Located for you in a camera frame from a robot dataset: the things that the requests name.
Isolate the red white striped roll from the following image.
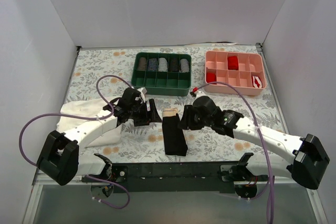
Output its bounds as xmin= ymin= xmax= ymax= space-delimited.
xmin=251 ymin=76 xmax=263 ymax=89

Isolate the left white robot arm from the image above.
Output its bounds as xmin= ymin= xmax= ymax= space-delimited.
xmin=37 ymin=88 xmax=162 ymax=186

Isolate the blue striped rolled underwear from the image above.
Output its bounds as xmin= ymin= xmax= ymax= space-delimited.
xmin=147 ymin=58 xmax=158 ymax=71

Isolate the brown rolled underwear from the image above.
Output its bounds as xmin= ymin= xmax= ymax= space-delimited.
xmin=137 ymin=57 xmax=147 ymax=71

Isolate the red rolled underwear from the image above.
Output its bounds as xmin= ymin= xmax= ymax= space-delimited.
xmin=227 ymin=56 xmax=239 ymax=70
xmin=206 ymin=72 xmax=216 ymax=83

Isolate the pink divided organizer tray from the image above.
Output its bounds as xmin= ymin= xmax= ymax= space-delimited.
xmin=204 ymin=50 xmax=267 ymax=96

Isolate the black rolled underwear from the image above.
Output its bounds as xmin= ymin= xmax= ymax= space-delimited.
xmin=169 ymin=58 xmax=179 ymax=72

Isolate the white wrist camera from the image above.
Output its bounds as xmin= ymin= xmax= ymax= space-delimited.
xmin=137 ymin=87 xmax=147 ymax=103
xmin=190 ymin=88 xmax=205 ymax=100

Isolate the red rolled underwear upper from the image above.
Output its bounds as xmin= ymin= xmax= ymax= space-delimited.
xmin=227 ymin=56 xmax=239 ymax=70

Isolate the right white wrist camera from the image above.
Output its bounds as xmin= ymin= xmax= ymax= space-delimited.
xmin=190 ymin=88 xmax=205 ymax=100

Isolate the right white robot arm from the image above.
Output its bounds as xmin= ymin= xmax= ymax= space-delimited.
xmin=178 ymin=96 xmax=330 ymax=190

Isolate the grey white rolled underwear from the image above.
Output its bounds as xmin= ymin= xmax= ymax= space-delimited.
xmin=180 ymin=59 xmax=190 ymax=73

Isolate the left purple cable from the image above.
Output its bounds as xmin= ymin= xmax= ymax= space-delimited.
xmin=18 ymin=75 xmax=131 ymax=209

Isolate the red rolled underwear lower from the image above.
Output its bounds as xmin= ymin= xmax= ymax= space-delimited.
xmin=206 ymin=72 xmax=216 ymax=83

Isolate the green divided organizer tray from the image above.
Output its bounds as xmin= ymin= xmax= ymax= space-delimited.
xmin=131 ymin=52 xmax=192 ymax=97

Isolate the black underwear beige waistband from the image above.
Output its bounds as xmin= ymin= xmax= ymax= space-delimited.
xmin=162 ymin=108 xmax=188 ymax=156

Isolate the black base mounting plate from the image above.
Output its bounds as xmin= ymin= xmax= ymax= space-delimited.
xmin=81 ymin=161 xmax=253 ymax=195

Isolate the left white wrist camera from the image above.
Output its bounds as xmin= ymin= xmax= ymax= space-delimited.
xmin=137 ymin=87 xmax=147 ymax=103

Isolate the white folded cloth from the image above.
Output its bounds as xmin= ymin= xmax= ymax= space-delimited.
xmin=57 ymin=99 xmax=122 ymax=147

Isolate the white grey striped roll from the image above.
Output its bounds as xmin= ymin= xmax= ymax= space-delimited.
xmin=157 ymin=57 xmax=168 ymax=72

